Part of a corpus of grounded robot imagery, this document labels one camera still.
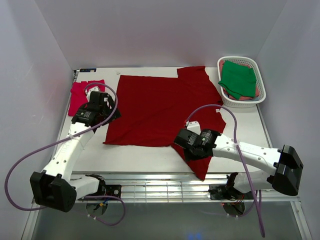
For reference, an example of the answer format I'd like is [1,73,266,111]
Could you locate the dark red t shirt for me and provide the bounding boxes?
[104,66,223,181]

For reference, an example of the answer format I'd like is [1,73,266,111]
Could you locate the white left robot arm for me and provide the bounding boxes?
[30,91,121,212]

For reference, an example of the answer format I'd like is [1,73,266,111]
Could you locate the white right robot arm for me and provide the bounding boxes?
[174,128,304,199]

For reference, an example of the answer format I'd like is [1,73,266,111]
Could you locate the folded pink t shirt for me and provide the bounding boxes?
[68,79,105,117]

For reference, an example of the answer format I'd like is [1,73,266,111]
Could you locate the blue white label sticker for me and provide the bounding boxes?
[79,68,97,73]

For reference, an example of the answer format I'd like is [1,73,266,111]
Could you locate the white plastic laundry basket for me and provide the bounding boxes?
[217,56,266,108]

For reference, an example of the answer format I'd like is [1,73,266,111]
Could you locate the green t shirt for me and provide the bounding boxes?
[218,60,258,100]

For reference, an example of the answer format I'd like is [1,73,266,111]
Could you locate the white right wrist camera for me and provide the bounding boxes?
[185,121,201,132]

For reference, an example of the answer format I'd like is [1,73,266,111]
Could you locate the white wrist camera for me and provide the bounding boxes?
[84,86,100,96]
[185,121,201,132]

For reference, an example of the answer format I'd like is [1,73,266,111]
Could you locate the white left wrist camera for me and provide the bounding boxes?
[84,86,100,96]

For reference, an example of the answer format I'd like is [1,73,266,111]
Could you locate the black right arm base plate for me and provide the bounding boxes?
[208,172,253,201]

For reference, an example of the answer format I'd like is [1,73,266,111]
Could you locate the aluminium frame rails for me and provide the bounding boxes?
[33,171,301,203]

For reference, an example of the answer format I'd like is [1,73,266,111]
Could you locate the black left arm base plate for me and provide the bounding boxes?
[81,184,122,201]

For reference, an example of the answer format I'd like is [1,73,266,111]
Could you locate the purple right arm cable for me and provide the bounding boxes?
[184,104,266,237]

